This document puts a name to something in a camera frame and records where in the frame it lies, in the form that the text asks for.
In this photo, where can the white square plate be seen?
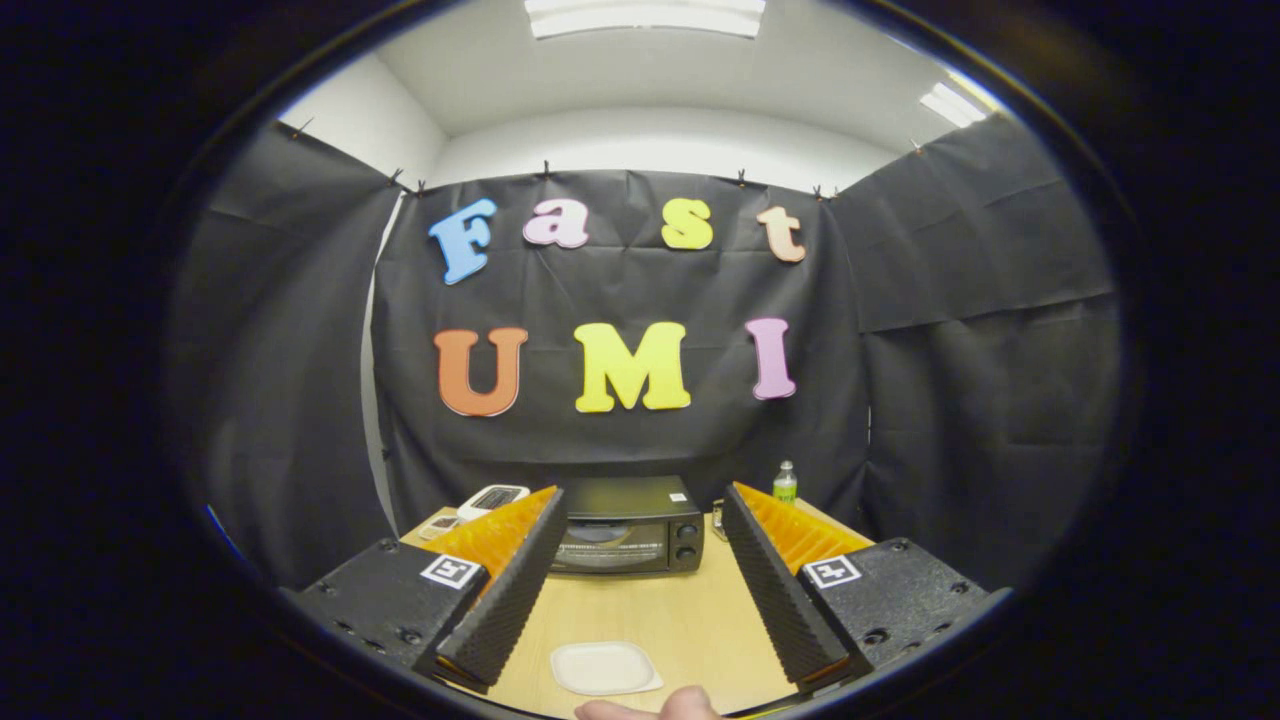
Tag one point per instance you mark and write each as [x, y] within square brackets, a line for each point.
[605, 668]

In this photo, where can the white pop-up toaster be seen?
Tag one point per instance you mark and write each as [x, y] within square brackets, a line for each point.
[495, 498]

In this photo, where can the black toaster oven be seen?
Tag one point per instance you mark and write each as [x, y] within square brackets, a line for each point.
[625, 498]

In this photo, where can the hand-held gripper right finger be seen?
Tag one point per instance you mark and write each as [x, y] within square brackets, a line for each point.
[780, 590]

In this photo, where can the metal mesh utensil holder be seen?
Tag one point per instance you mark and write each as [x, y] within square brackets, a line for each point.
[717, 518]

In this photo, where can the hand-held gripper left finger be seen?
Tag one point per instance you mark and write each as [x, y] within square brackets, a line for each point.
[505, 590]

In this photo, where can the long ceiling light panel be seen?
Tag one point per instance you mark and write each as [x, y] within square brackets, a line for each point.
[645, 16]

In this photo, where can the green drink bottle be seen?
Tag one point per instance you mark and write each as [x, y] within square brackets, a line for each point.
[785, 487]

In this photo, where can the small ceiling light panel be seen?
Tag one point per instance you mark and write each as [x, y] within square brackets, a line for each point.
[953, 105]

